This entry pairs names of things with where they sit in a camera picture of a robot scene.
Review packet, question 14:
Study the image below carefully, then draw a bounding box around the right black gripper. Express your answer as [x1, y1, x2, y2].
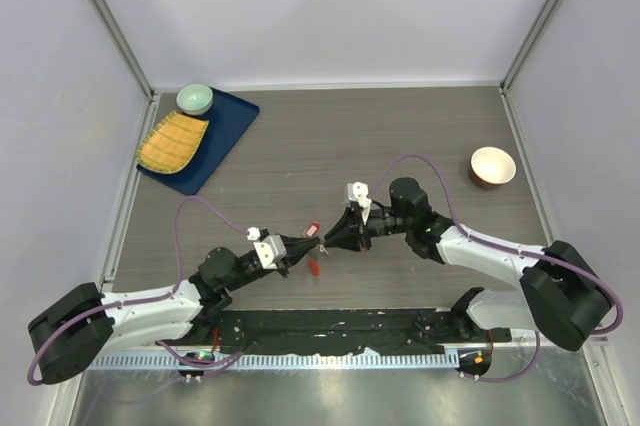
[325, 205, 412, 252]

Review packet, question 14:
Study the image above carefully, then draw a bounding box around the grey keyring holder red handle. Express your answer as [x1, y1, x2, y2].
[306, 237, 328, 277]

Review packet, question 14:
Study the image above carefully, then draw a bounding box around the red capped key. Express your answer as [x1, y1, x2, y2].
[303, 222, 320, 238]

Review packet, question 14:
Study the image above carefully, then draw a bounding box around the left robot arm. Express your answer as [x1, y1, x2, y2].
[27, 235, 321, 386]

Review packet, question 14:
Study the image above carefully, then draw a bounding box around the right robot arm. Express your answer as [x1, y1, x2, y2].
[324, 177, 614, 351]

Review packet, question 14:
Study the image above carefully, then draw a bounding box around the blue tray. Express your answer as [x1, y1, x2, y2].
[136, 88, 260, 196]

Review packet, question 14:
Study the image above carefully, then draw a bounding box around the white brown bowl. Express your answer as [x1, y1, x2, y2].
[468, 146, 517, 189]

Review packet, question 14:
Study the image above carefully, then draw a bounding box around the yellow woven mat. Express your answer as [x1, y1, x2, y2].
[136, 111, 209, 175]

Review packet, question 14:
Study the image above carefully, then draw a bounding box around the green ceramic bowl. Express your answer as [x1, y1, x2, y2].
[176, 83, 214, 116]

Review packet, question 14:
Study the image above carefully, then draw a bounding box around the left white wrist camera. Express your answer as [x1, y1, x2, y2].
[246, 227, 286, 270]

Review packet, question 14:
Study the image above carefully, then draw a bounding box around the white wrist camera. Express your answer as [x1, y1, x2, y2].
[246, 227, 286, 270]
[344, 182, 372, 222]

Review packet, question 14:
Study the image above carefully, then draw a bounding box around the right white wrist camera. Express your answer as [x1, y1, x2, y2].
[344, 182, 372, 222]

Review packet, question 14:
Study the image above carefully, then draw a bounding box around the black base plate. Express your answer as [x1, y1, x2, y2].
[163, 308, 512, 356]

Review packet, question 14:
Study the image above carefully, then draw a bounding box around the slotted cable duct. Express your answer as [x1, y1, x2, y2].
[88, 349, 459, 371]

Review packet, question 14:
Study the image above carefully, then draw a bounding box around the left aluminium frame post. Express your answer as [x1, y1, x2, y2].
[88, 0, 155, 100]

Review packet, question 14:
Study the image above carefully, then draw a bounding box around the aluminium frame post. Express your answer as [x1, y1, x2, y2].
[499, 0, 563, 96]
[88, 0, 155, 100]

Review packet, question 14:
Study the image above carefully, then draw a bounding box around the right aluminium frame post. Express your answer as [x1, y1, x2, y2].
[499, 0, 563, 96]

